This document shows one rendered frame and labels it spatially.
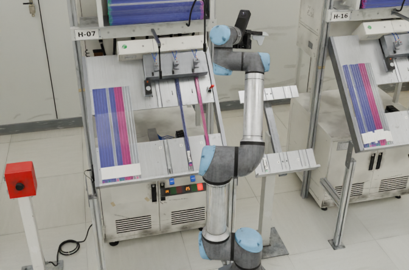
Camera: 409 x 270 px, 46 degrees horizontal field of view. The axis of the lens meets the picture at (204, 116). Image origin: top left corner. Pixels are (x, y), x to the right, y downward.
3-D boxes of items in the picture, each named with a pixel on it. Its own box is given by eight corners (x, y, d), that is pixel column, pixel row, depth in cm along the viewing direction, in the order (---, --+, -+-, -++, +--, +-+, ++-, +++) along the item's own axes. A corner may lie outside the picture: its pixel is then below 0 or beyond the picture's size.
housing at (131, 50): (204, 58, 279) (208, 47, 265) (118, 65, 268) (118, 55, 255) (201, 45, 281) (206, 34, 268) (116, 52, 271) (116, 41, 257)
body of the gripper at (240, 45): (235, 47, 210) (224, 47, 199) (237, 27, 208) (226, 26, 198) (252, 48, 206) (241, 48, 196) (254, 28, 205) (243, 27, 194)
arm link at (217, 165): (233, 267, 201) (238, 156, 176) (197, 266, 202) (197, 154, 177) (234, 247, 212) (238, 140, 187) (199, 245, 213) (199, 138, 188)
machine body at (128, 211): (213, 233, 314) (215, 152, 285) (104, 250, 300) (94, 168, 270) (192, 176, 370) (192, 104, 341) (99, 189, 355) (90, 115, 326)
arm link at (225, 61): (240, 76, 186) (241, 47, 184) (212, 75, 187) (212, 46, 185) (240, 75, 194) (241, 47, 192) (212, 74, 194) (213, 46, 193)
